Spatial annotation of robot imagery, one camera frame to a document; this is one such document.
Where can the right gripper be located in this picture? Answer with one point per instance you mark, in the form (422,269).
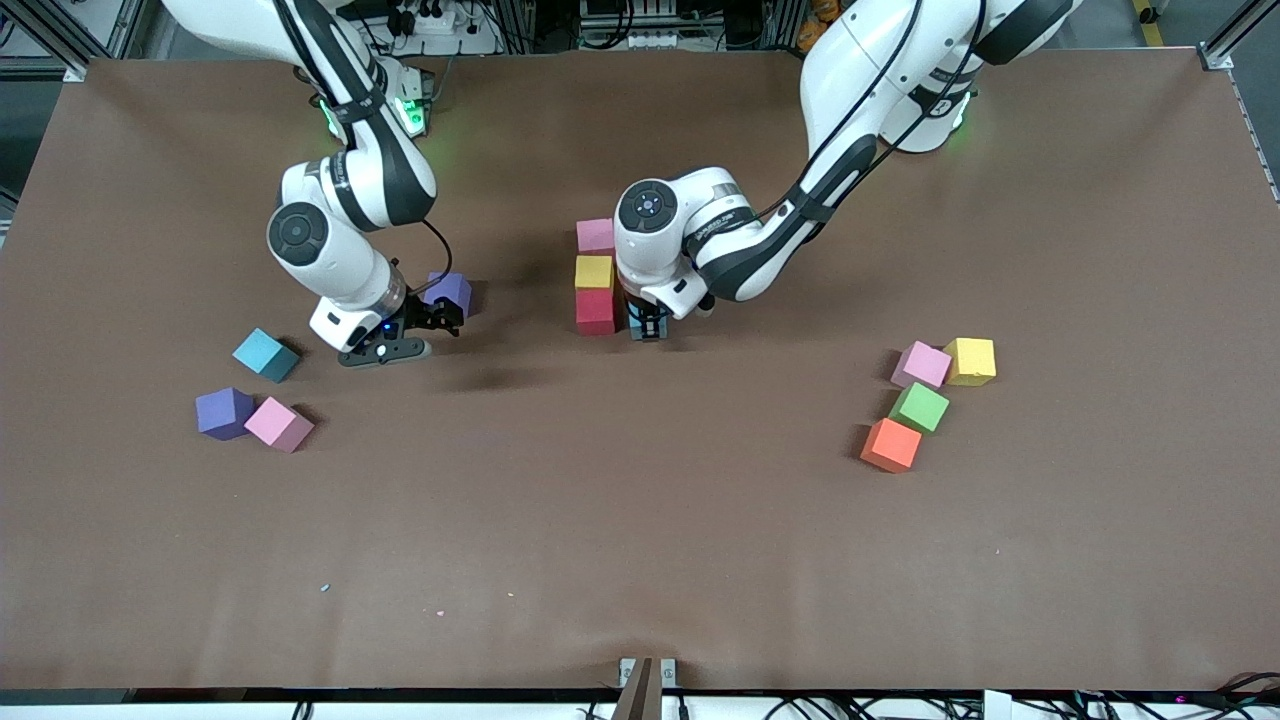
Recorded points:
(428,315)

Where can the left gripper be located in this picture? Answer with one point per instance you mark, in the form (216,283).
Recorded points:
(647,320)

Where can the cyan foam cube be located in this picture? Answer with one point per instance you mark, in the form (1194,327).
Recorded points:
(648,331)
(266,355)

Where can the purple foam cube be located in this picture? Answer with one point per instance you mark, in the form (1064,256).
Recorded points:
(224,413)
(455,288)

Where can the red foam cube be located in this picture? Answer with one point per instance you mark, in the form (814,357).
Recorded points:
(595,311)

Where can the yellow foam cube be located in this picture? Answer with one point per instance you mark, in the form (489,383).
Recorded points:
(594,272)
(972,361)

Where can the pink foam cube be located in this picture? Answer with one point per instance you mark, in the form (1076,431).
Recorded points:
(595,236)
(279,424)
(921,365)

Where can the orange foam cube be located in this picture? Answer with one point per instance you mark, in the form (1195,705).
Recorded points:
(890,445)

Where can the green foam cube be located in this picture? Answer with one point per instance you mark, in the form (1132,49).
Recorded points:
(919,407)

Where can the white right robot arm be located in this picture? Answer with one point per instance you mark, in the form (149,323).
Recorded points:
(350,190)

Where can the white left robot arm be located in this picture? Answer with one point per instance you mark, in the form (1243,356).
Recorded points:
(740,240)

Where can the bag of oranges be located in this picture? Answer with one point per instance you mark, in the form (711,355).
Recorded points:
(815,25)

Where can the small white box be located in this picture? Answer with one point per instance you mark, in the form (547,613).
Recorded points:
(997,706)

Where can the perforated metal edge rail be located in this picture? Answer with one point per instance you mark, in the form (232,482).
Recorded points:
(1256,135)

